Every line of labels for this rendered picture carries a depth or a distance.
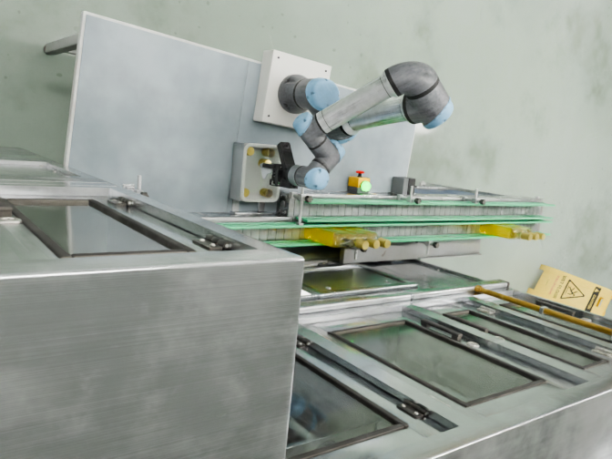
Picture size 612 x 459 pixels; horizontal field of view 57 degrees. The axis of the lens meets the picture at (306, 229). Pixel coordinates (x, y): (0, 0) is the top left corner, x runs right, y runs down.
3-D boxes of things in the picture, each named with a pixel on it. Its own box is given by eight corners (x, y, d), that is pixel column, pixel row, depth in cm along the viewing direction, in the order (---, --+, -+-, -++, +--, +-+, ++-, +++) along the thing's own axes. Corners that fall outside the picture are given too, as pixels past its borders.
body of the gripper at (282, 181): (267, 184, 211) (285, 188, 202) (270, 161, 210) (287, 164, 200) (284, 185, 216) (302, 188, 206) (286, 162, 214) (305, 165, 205)
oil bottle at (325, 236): (303, 238, 231) (336, 249, 214) (304, 224, 230) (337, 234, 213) (314, 237, 234) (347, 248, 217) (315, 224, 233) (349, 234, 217)
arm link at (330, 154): (334, 131, 193) (314, 153, 190) (351, 155, 199) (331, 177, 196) (321, 130, 199) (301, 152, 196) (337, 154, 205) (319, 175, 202)
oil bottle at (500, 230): (478, 232, 299) (526, 243, 277) (480, 221, 298) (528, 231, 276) (485, 231, 302) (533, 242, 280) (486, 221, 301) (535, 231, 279)
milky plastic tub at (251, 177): (229, 198, 222) (240, 201, 215) (234, 141, 218) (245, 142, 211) (267, 198, 232) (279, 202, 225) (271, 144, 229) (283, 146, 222)
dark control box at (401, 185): (390, 192, 273) (402, 195, 266) (392, 176, 272) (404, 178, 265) (402, 192, 278) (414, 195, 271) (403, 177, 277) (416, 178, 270)
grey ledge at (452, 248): (329, 259, 254) (345, 265, 245) (331, 239, 253) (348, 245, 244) (464, 250, 310) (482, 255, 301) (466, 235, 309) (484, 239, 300)
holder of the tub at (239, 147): (229, 211, 223) (238, 215, 217) (233, 141, 219) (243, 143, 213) (265, 211, 233) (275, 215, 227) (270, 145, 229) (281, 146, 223)
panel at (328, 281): (151, 286, 185) (196, 318, 158) (152, 277, 185) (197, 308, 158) (358, 270, 239) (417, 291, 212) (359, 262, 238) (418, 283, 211)
